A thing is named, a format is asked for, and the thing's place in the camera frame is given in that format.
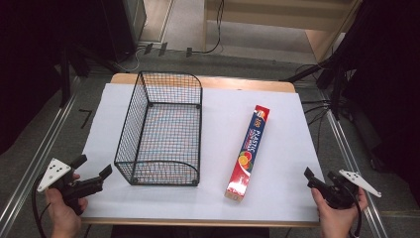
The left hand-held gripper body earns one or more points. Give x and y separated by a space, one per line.
54 172

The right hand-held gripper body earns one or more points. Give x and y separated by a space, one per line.
343 196

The red blue plastic wrap box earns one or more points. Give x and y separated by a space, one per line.
247 152

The person's right hand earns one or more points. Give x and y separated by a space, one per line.
336 223

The person's left hand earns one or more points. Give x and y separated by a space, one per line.
64 219

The white paper sheet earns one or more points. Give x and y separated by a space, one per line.
284 145

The black metal stand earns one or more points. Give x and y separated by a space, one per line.
335 86
66 76

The dark curtain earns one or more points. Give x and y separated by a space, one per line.
23 66
393 82

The black cabinet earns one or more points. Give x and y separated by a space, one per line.
124 26

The light wooden shelf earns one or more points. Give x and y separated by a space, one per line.
280 15

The aluminium rail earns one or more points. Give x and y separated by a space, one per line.
39 158
350 165

